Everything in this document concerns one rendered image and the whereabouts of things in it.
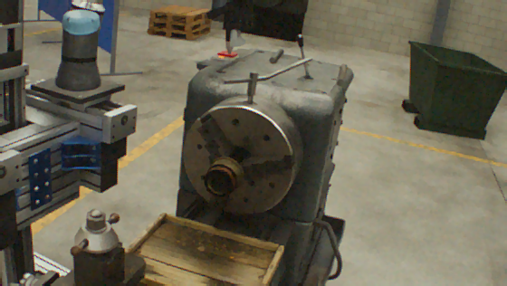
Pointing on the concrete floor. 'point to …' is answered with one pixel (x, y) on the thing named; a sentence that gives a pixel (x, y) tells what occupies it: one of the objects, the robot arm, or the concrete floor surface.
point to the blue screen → (109, 33)
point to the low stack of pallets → (178, 22)
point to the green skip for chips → (453, 90)
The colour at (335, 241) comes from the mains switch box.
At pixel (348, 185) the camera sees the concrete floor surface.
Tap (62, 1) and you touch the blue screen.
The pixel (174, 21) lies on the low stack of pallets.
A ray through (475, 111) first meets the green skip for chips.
